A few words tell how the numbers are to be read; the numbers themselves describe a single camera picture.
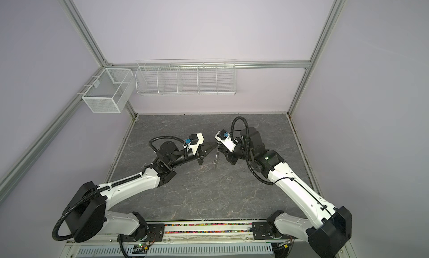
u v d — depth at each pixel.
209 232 0.75
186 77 0.99
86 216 0.41
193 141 0.57
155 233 0.74
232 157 0.65
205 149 0.64
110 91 0.99
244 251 1.58
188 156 0.63
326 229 0.37
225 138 0.61
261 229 0.74
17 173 0.52
